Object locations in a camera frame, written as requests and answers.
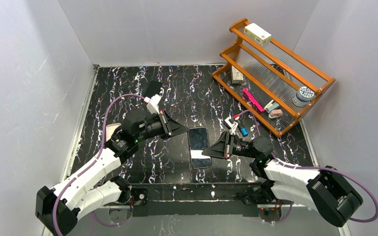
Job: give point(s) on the blue capped black marker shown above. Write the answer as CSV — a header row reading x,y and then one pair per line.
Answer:
x,y
243,131

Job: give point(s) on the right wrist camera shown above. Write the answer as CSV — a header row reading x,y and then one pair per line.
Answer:
x,y
231,124

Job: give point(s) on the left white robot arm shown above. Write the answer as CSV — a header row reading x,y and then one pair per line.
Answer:
x,y
60,207

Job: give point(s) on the pink comb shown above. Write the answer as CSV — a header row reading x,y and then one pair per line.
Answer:
x,y
250,98

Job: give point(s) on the black phone case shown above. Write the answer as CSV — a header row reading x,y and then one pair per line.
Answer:
x,y
153,88
198,148

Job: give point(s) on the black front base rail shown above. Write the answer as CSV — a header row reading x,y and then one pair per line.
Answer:
x,y
196,199

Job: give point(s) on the flat black phone case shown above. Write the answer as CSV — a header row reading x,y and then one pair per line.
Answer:
x,y
153,88

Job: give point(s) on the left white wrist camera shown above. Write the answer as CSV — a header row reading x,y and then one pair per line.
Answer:
x,y
152,103

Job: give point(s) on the small white red box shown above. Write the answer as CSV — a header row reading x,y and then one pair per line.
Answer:
x,y
236,76

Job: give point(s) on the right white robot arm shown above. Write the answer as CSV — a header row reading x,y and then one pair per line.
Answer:
x,y
324,191

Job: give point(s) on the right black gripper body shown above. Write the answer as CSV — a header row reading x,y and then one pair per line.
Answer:
x,y
227,146

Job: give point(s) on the white box on shelf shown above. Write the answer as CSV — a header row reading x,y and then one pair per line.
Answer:
x,y
257,34

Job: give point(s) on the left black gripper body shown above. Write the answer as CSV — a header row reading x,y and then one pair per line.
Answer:
x,y
167,125

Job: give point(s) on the beige phone case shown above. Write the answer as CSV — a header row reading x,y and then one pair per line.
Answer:
x,y
110,130

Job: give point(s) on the orange wooden shelf rack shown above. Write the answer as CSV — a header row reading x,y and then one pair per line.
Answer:
x,y
271,72

